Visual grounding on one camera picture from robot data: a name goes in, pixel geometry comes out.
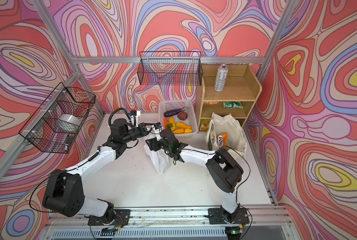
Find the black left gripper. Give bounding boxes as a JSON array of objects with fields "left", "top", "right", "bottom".
[{"left": 120, "top": 123, "right": 155, "bottom": 145}]

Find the white plastic grocery bag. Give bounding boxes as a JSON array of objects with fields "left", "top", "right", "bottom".
[{"left": 144, "top": 144, "right": 170, "bottom": 175}]

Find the cream canvas tote bag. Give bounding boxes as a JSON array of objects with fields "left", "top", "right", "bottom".
[{"left": 206, "top": 113, "right": 247, "bottom": 156}]

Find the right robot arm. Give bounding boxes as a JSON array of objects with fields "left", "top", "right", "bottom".
[{"left": 145, "top": 129, "right": 244, "bottom": 224}]

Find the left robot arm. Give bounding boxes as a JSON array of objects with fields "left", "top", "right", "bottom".
[{"left": 42, "top": 110, "right": 149, "bottom": 225}]

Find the orange toy carrot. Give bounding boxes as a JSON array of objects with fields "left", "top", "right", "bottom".
[{"left": 163, "top": 118, "right": 170, "bottom": 129}]

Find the yellow toy mango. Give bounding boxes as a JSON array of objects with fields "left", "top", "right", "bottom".
[
  {"left": 175, "top": 122, "right": 192, "bottom": 129},
  {"left": 168, "top": 118, "right": 176, "bottom": 132},
  {"left": 173, "top": 128, "right": 185, "bottom": 134}
]

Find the purple toy eggplant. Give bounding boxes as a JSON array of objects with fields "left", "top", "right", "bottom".
[{"left": 163, "top": 107, "right": 188, "bottom": 118}]

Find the white plastic perforated basket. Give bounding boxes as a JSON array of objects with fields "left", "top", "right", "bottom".
[{"left": 158, "top": 100, "right": 199, "bottom": 138}]

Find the dark red toy fruit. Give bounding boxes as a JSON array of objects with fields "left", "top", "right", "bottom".
[{"left": 177, "top": 112, "right": 188, "bottom": 121}]

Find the yellow corn chips bag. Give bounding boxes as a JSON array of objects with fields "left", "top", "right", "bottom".
[{"left": 199, "top": 119, "right": 211, "bottom": 132}]

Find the green snack bag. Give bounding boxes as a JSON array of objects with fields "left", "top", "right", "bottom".
[{"left": 223, "top": 102, "right": 244, "bottom": 109}]

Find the wooden shelf unit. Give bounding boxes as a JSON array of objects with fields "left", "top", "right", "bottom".
[{"left": 194, "top": 65, "right": 262, "bottom": 127}]

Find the silver drink can back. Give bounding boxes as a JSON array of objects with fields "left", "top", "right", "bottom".
[{"left": 214, "top": 64, "right": 229, "bottom": 92}]

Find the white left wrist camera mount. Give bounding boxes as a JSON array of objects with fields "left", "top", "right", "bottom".
[{"left": 128, "top": 110, "right": 140, "bottom": 127}]

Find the black wire basket back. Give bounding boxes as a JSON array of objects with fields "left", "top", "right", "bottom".
[{"left": 137, "top": 51, "right": 203, "bottom": 86}]

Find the black wire basket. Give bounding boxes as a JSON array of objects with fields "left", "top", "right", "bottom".
[
  {"left": 137, "top": 51, "right": 203, "bottom": 86},
  {"left": 19, "top": 83, "right": 96, "bottom": 154}
]

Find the black wire basket left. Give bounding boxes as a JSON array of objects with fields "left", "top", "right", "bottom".
[{"left": 19, "top": 83, "right": 96, "bottom": 154}]

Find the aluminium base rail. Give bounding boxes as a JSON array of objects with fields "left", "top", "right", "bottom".
[{"left": 39, "top": 206, "right": 300, "bottom": 240}]

